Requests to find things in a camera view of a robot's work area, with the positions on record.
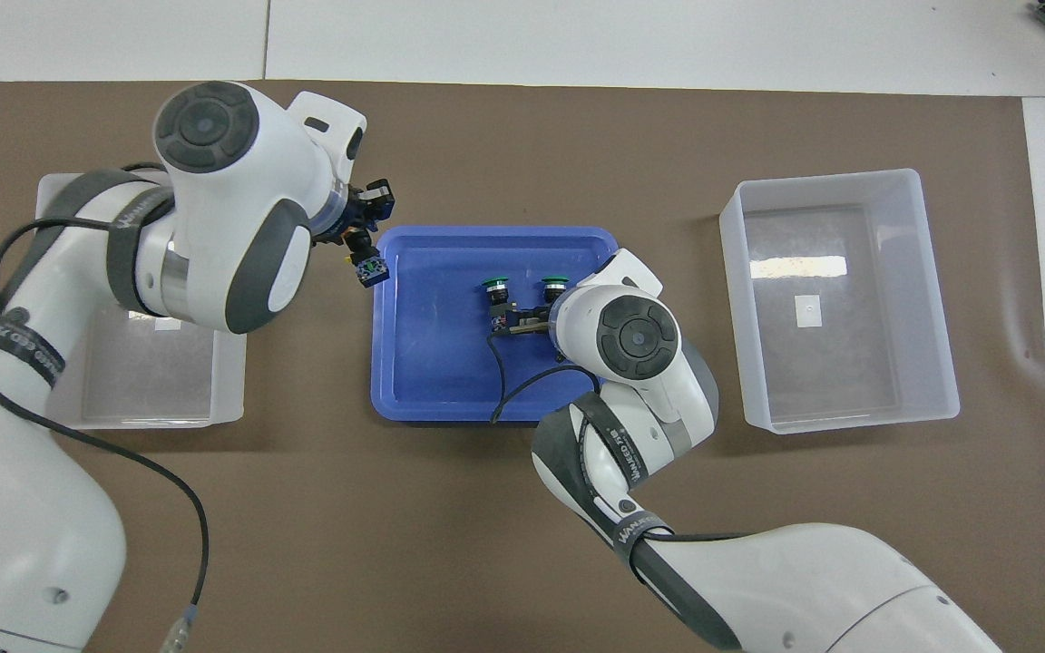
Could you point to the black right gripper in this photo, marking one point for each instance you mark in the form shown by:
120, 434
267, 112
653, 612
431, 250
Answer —
542, 322

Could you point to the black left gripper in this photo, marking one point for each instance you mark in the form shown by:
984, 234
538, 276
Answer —
350, 213

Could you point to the green push button switch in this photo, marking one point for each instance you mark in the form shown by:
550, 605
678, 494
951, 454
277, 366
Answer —
555, 288
497, 299

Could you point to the yellow push button switch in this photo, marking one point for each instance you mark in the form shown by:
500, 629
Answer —
371, 272

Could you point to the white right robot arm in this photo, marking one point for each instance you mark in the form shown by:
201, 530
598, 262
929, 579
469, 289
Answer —
631, 399

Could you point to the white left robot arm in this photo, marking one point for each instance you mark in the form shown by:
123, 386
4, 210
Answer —
232, 181

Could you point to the blue plastic tray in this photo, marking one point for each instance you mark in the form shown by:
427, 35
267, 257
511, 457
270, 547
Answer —
432, 363

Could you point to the brown table mat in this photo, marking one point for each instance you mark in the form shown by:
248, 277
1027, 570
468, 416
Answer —
395, 544

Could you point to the translucent white plastic box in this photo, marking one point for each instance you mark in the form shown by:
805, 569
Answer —
849, 381
160, 390

